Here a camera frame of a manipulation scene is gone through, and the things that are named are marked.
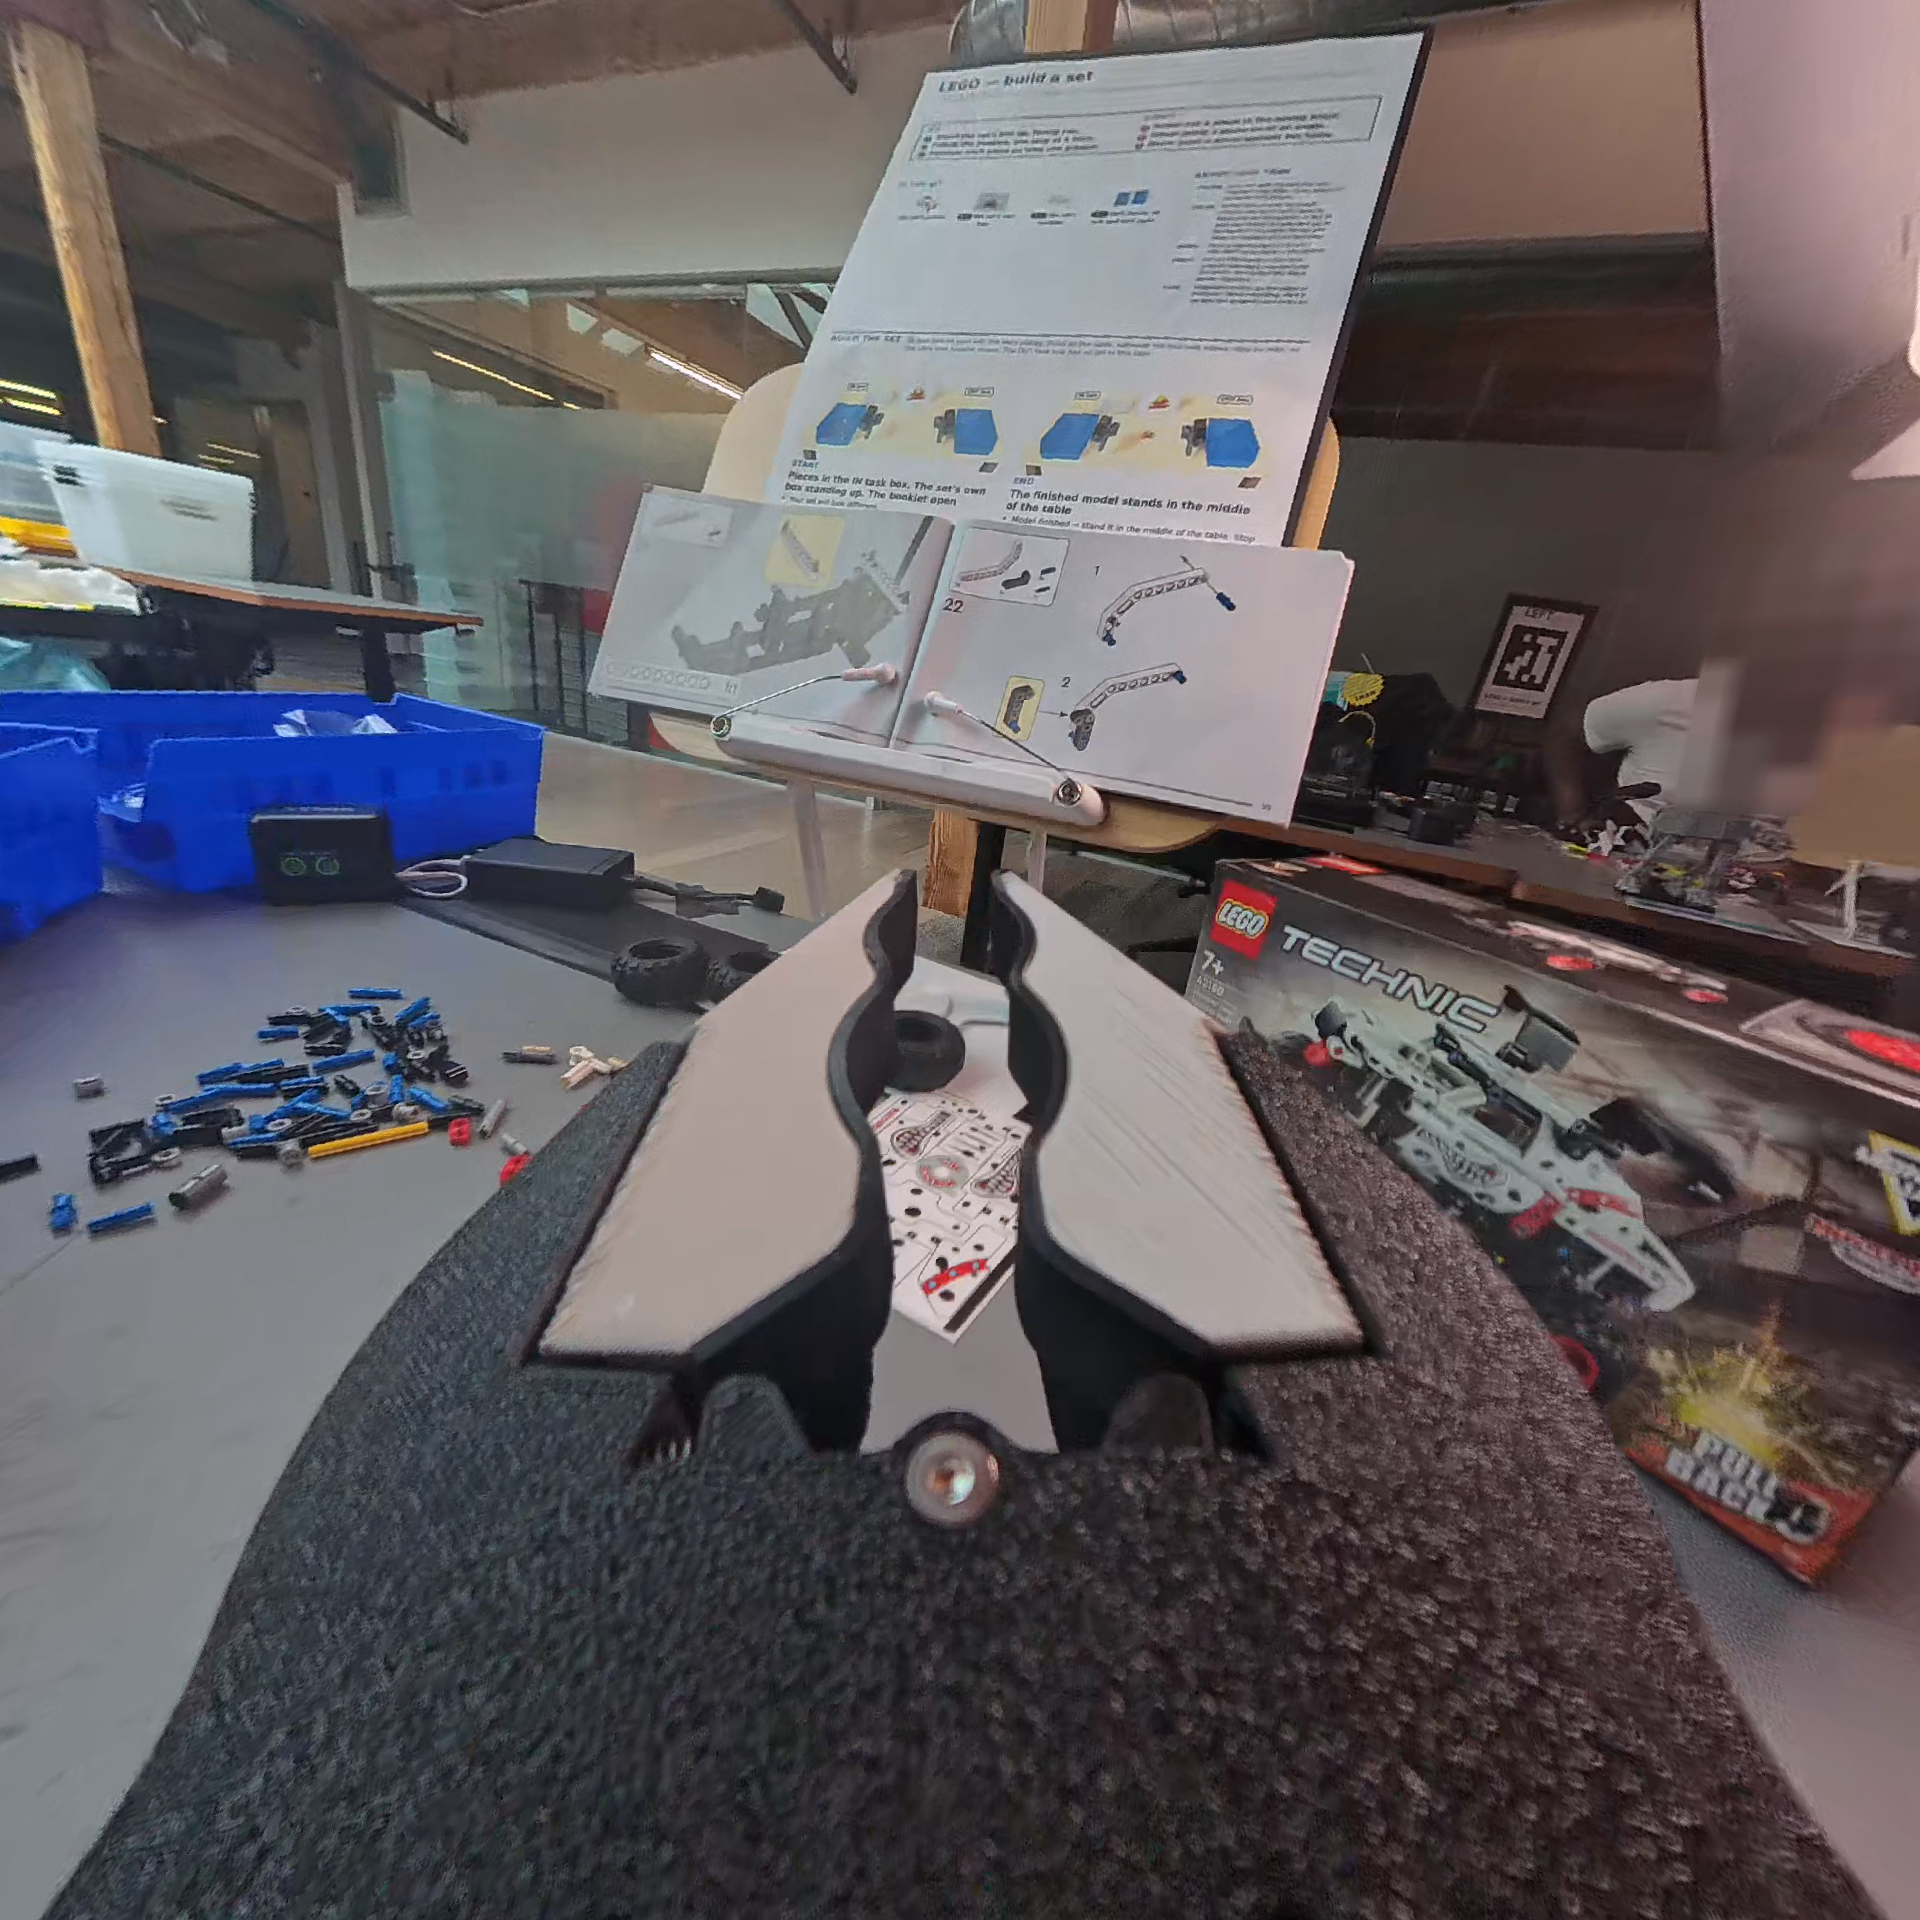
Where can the open building instruction booklet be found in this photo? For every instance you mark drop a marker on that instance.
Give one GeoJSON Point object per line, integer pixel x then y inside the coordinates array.
{"type": "Point", "coordinates": [1171, 674]}

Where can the wood edged side table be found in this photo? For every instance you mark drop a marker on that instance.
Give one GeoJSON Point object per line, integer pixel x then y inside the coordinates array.
{"type": "Point", "coordinates": [299, 600]}

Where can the pile of blue black pieces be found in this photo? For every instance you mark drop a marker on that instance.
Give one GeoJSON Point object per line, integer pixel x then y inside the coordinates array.
{"type": "Point", "coordinates": [299, 1102]}

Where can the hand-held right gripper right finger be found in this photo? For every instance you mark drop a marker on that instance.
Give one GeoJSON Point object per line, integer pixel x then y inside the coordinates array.
{"type": "Point", "coordinates": [1184, 1201]}

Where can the toy set cardboard box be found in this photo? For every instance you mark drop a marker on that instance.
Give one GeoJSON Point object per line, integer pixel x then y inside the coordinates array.
{"type": "Point", "coordinates": [1620, 1141]}

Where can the black white marker sign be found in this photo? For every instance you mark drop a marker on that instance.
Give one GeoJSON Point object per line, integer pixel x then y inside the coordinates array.
{"type": "Point", "coordinates": [1539, 661]}

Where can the printed instruction sheet board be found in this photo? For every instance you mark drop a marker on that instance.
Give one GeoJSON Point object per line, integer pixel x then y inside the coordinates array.
{"type": "Point", "coordinates": [1108, 225]}

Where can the plain blue bin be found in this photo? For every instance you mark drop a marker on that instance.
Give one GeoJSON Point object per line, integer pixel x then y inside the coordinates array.
{"type": "Point", "coordinates": [345, 803]}

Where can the black rubber mat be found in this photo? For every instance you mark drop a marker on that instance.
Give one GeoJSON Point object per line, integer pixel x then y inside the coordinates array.
{"type": "Point", "coordinates": [494, 922]}

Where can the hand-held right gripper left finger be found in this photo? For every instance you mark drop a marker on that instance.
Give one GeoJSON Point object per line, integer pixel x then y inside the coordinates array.
{"type": "Point", "coordinates": [704, 1185]}

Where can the white sticker sheet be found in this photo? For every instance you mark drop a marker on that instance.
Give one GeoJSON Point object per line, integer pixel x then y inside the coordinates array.
{"type": "Point", "coordinates": [953, 1201]}

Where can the black power adapter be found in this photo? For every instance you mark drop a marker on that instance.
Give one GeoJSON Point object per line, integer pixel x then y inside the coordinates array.
{"type": "Point", "coordinates": [546, 873]}

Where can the blue bin with tag sticker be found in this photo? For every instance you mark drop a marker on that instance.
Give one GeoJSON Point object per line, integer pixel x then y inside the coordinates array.
{"type": "Point", "coordinates": [44, 826]}

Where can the wooden pillar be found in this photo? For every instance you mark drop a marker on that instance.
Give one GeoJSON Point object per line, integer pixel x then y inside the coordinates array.
{"type": "Point", "coordinates": [82, 225]}

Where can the black toy tyre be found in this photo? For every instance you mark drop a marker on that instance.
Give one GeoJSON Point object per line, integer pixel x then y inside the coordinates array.
{"type": "Point", "coordinates": [742, 974]}
{"type": "Point", "coordinates": [921, 1050]}
{"type": "Point", "coordinates": [660, 973]}

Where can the black device with green lights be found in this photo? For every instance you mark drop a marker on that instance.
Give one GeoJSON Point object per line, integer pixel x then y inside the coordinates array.
{"type": "Point", "coordinates": [321, 858]}

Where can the white storage box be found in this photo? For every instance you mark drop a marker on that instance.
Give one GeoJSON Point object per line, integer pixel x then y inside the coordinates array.
{"type": "Point", "coordinates": [149, 518]}

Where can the small grey toy model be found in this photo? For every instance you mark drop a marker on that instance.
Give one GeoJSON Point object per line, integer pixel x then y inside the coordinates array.
{"type": "Point", "coordinates": [1704, 863]}

